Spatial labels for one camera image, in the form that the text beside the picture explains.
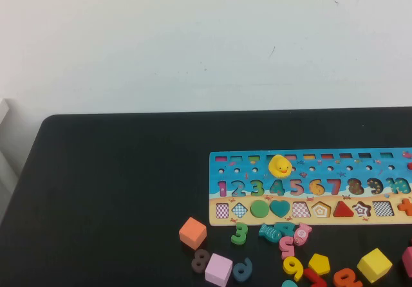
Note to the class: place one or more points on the yellow wooden number nine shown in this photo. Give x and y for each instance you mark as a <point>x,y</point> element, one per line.
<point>299,267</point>

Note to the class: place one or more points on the teal wooden heart piece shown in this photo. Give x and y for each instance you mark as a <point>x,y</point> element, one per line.
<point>279,208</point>

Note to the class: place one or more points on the orange foam cube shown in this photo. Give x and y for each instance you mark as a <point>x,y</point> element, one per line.
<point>192,232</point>

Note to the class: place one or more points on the blue wooden number six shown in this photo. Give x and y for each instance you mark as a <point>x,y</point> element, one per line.
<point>249,267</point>

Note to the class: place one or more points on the pink wooden fish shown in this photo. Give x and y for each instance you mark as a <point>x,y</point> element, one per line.
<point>302,234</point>

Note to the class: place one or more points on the colourful wooden number puzzle board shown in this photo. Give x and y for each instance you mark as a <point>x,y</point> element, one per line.
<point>322,197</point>

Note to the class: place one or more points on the orange wooden number piece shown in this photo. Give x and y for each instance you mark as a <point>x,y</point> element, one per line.
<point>339,282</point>

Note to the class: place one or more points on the brown wooden number eight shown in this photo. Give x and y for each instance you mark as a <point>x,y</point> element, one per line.
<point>200,260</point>

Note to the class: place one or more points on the teal wooden number four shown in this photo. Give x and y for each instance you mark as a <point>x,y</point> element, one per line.
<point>287,227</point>

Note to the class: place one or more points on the lilac foam cube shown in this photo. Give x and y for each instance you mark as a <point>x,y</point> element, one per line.
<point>219,267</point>

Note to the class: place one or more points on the green wooden circle piece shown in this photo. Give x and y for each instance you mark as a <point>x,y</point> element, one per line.
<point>259,209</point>

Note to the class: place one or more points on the red wooden triangle piece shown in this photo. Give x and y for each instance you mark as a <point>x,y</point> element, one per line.
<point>342,211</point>

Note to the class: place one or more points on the pink wooden number five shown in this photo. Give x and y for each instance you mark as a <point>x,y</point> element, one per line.
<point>286,248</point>

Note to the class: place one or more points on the yellow wooden pentagon piece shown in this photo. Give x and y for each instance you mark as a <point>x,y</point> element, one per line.
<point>318,264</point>

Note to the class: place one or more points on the orange wooden plus piece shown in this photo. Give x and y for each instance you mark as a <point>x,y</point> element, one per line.
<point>406,206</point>

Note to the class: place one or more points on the teal wooden fish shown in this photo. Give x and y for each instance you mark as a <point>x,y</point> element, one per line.
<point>270,234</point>

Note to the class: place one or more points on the green wooden number three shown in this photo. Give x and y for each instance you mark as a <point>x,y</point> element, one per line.
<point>240,233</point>

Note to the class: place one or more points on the red wooden number seven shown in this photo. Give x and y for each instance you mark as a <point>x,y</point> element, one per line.
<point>317,282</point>

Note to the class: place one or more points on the yellow rubber duck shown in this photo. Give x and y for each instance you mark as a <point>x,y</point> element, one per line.
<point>278,168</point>

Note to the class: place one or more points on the teal rounded wooden piece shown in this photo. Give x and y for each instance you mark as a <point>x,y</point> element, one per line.
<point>288,284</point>

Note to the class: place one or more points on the magenta foam cube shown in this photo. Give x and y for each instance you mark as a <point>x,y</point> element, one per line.
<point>408,258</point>

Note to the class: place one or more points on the yellow foam cube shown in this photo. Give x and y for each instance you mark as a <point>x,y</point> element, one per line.
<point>375,264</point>

